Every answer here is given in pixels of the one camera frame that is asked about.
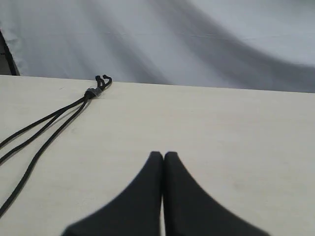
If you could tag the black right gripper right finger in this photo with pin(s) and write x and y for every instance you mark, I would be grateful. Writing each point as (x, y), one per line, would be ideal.
(191, 211)

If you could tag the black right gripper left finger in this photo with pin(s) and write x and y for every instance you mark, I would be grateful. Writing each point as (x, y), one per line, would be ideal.
(134, 212)

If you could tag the white backdrop cloth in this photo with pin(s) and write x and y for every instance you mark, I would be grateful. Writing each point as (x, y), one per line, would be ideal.
(243, 44)

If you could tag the black stand pole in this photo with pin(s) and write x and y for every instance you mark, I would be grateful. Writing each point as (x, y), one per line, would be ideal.
(8, 56)

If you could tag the grey cable tie strap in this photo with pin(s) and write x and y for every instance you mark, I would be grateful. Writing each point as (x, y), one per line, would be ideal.
(93, 92)

